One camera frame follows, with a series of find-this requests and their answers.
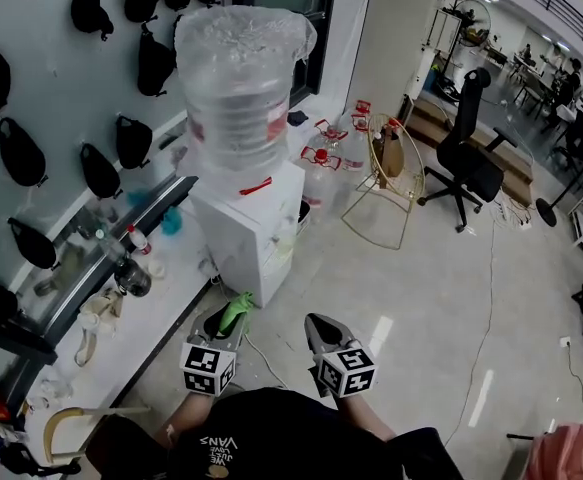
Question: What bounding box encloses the white floor cable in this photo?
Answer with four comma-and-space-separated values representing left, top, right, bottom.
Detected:
243, 333, 290, 389

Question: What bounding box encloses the person's left forearm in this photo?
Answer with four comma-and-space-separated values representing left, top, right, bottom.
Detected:
153, 392, 217, 449

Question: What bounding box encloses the white water dispenser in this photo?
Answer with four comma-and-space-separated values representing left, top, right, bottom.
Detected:
188, 160, 306, 309

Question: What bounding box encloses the white power strip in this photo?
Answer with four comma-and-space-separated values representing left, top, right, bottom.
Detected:
490, 202, 535, 232

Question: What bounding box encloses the person's black shirt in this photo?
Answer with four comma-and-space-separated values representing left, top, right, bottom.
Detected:
85, 386, 465, 480

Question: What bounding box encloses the black office chair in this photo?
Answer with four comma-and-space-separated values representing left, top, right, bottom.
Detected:
417, 66, 521, 234

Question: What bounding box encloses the wooden chair with red seat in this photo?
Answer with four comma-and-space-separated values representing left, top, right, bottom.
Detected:
43, 405, 152, 469

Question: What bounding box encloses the dark glass jar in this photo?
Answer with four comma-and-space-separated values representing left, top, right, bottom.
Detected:
114, 257, 152, 298

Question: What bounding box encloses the beige tote bag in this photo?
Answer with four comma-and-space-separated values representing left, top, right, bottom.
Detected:
73, 287, 125, 368

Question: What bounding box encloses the green cup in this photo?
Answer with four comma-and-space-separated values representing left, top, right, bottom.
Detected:
218, 291, 255, 337

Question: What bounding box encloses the black pouch with strap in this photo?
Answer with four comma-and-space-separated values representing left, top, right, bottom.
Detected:
0, 442, 82, 477

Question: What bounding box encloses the person's right forearm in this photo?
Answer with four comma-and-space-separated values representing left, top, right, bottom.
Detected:
333, 392, 397, 444

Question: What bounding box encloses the black floor fan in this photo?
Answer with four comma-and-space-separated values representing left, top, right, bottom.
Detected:
440, 0, 492, 99

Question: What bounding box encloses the clear jug with red cap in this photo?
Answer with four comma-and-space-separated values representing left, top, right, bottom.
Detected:
313, 119, 351, 155
339, 98, 372, 173
298, 146, 343, 212

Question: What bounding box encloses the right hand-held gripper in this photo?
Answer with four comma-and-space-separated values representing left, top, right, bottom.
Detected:
304, 312, 378, 399

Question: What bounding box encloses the gold wire chair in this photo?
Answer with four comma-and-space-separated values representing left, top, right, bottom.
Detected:
341, 112, 426, 251

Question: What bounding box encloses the group of black wall bags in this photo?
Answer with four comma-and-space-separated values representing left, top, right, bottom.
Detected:
0, 0, 245, 327

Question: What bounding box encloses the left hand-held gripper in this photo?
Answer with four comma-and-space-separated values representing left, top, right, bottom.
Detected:
179, 302, 252, 398

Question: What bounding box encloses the clear plastic bottle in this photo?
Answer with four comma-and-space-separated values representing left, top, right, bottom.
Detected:
93, 227, 127, 264

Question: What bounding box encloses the white bottle with red cap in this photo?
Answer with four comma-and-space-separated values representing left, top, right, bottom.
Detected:
125, 224, 153, 257

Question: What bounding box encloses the clear wrapped water jug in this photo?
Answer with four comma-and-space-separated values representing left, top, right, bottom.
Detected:
174, 5, 318, 197

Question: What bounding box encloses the red plastic strip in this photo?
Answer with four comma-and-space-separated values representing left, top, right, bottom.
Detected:
239, 176, 274, 197

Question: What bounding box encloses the pink cloth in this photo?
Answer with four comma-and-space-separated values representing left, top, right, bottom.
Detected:
520, 420, 583, 480

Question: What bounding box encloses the teal scrub ball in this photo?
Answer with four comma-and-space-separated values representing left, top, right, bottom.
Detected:
160, 206, 185, 237

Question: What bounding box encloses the black round stand base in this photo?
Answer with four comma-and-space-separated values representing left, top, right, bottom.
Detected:
535, 165, 583, 228

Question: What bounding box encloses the brown paper bag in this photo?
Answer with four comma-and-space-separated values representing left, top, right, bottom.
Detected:
373, 125, 405, 189

